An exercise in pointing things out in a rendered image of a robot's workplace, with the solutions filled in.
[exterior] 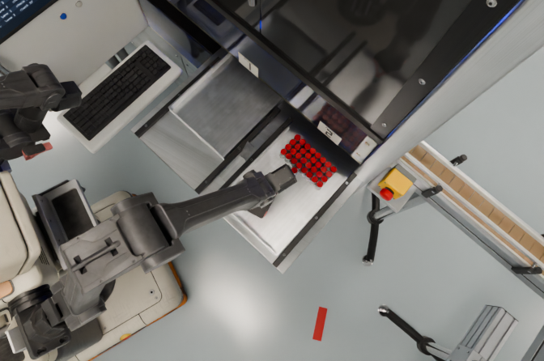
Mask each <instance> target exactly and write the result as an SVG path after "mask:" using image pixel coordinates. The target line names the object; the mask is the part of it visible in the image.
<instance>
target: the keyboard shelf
mask: <svg viewBox="0 0 544 361"><path fill-rule="evenodd" d="M144 45H147V46H148V47H149V48H150V49H151V50H153V51H154V52H155V53H156V54H157V55H158V56H160V57H161V58H162V59H163V60H164V61H165V62H167V63H168V64H169V65H170V66H171V69H170V70H168V71H167V72H166V73H165V74H164V75H163V76H162V77H161V78H159V79H158V80H157V81H156V82H155V83H154V84H153V85H151V86H150V87H149V88H148V89H147V90H146V91H145V92H143V93H142V94H141V95H140V96H139V97H138V98H137V99H136V100H135V101H134V102H133V103H132V104H131V105H130V106H128V107H127V108H126V109H125V110H124V111H123V112H122V113H120V114H119V115H118V116H117V117H116V118H115V119H114V120H112V121H111V122H110V123H109V124H108V125H107V126H106V127H104V128H103V129H102V130H101V131H100V132H99V133H98V134H97V135H96V136H95V137H94V138H93V139H92V140H91V141H88V140H87V139H86V138H85V137H84V136H83V135H82V134H81V133H80V132H79V131H78V130H77V129H76V128H74V127H73V126H72V124H71V123H69V122H68V120H67V119H65V118H64V116H63V115H64V114H65V113H66V112H67V111H69V110H70V108H69V109H66V110H65V111H63V112H62V113H61V114H60V115H59V116H58V117H57V120H58V121H59V122H60V123H61V124H62V125H63V126H64V127H65V128H66V129H67V130H68V131H69V132H71V133H72V134H73V135H74V136H75V137H76V138H77V139H78V140H79V141H80V142H81V143H82V144H83V145H84V146H85V147H86V148H87V149H88V150H89V151H90V152H91V153H92V154H95V153H96V152H97V151H98V150H99V149H100V148H101V147H103V146H104V145H105V144H106V143H107V142H108V141H109V140H110V139H111V138H113V137H114V136H115V135H116V134H117V133H118V132H119V131H120V130H122V129H123V128H124V127H125V126H126V125H127V124H128V123H129V122H130V121H132V120H133V119H134V118H135V117H136V116H137V115H138V114H139V113H140V112H141V111H142V110H143V109H144V108H145V107H146V106H147V105H149V104H150V103H151V102H152V101H153V100H154V99H155V98H156V97H158V96H159V95H160V94H161V93H162V92H163V91H164V90H165V89H167V88H168V87H169V86H170V85H171V84H172V83H173V82H174V81H175V80H177V79H178V78H179V77H180V76H181V75H182V74H183V70H182V69H181V68H180V67H179V66H178V65H177V64H175V63H174V62H173V61H172V60H171V59H170V58H168V57H167V56H166V55H165V54H164V53H162V52H161V51H160V50H159V49H158V48H156V47H155V46H154V45H153V44H152V43H151V42H150V41H149V40H146V41H145V42H144V43H142V44H141V45H140V46H139V47H138V48H136V49H135V50H134V51H133V52H132V53H131V54H130V55H129V56H128V57H126V58H125V59H124V60H123V61H122V62H120V63H119V64H118V65H117V66H116V67H114V68H113V69H111V68H110V67H109V66H108V65H106V64H105V63H104V64H103V65H102V66H101V67H100V68H99V69H97V70H96V71H95V72H94V73H93V74H91V75H90V76H89V77H88V78H86V79H85V80H84V81H83V82H82V83H80V84H79V85H78V88H79V89H80V91H81V92H82V95H81V97H82V98H83V97H84V96H86V95H87V94H88V93H89V92H90V91H92V90H93V89H94V88H95V87H96V86H98V85H99V84H100V83H101V82H102V81H104V80H105V79H106V78H107V77H108V76H109V75H110V74H111V73H112V72H113V71H115V70H116V69H117V68H118V67H119V66H121V65H122V64H123V63H124V62H126V61H127V60H128V59H129V58H130V57H132V56H133V55H134V54H135V53H136V52H137V51H139V50H140V49H141V48H142V47H143V46H144Z"/></svg>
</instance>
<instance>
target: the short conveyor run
mask: <svg viewBox="0 0 544 361"><path fill-rule="evenodd" d="M466 160H467V156H466V155H460V157H459V156H458V157H456V158H454V159H452V160H450V161H448V160H447V159H446V158H445V157H443V156H442V155H441V154H440V153H439V152H437V151H436V150H435V149H433V148H432V147H431V146H430V145H428V144H427V143H426V142H424V141H423V140H422V141H421V143H419V144H418V145H417V146H415V147H414V148H413V149H411V150H410V151H408V152H407V153H406V154H405V155H403V156H402V157H401V158H400V159H399V160H397V162H398V163H399V164H400V165H401V166H403V167H404V168H405V169H406V170H407V171H409V172H410V173H411V174H412V175H414V176H415V177H416V178H417V180H416V182H415V183H413V185H414V186H415V187H416V188H417V189H416V191H415V192H416V193H417V194H418V195H419V196H420V197H422V198H423V199H424V200H425V201H426V202H428V203H429V204H430V205H431V206H433V207H434V208H435V209H436V210H438V211H439V212H440V213H441V214H442V215H443V216H444V217H445V218H446V219H448V220H449V221H450V222H451V223H453V224H454V225H455V226H456V227H458V228H459V229H460V230H461V231H463V232H464V233H465V234H466V235H467V236H468V237H469V238H470V239H471V240H473V241H474V242H475V243H476V244H478V245H479V246H480V247H481V248H483V249H484V250H485V251H486V252H488V253H489V254H490V255H491V256H493V258H494V259H496V260H497V261H498V262H499V263H500V264H502V265H503V266H504V267H505V268H506V269H508V270H509V271H510V272H511V273H513V274H514V275H515V276H516V277H518V278H519V279H520V280H521V281H522V282H523V283H524V284H525V285H527V286H528V287H529V288H530V289H532V290H533V291H534V292H535V293H537V294H538V295H539V296H540V297H541V298H543V299H544V234H541V235H540V234H539V233H537V232H536V231H535V230H534V229H532V228H531V227H530V226H529V225H528V224H527V223H525V222H524V221H523V220H522V219H520V218H519V217H518V216H516V215H515V214H514V213H512V212H511V211H510V210H509V209H508V208H507V207H506V206H504V205H503V204H502V203H501V202H499V201H498V200H497V199H495V198H494V197H493V196H491V195H490V194H489V193H488V192H487V191H486V190H485V189H483V188H482V187H481V186H479V185H478V184H477V183H476V182H474V181H473V180H472V179H470V178H469V177H468V176H467V175H466V174H465V173H464V172H462V171H461V170H460V169H458V168H457V167H456V166H457V165H459V164H462V163H463V162H464V161H466ZM449 182H450V183H449ZM459 190H460V191H459Z"/></svg>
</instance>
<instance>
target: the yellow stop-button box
mask: <svg viewBox="0 0 544 361"><path fill-rule="evenodd" d="M416 180H417V178H416V177H414V176H413V175H412V174H411V173H409V172H408V171H407V170H406V169H404V167H403V166H401V165H400V164H397V165H395V166H394V167H393V168H391V169H390V170H389V171H388V173H387V174H386V175H385V176H384V177H383V179H382V180H381V181H380V182H379V184H378V186H379V187H380V188H382V189H387V190H389V191H390V192H391V193H392V194H393V199H394V200H396V199H398V198H400V197H402V196H404V195H405V193H406V192H407V191H408V189H409V188H410V187H411V186H412V184H413V183H415V182H416Z"/></svg>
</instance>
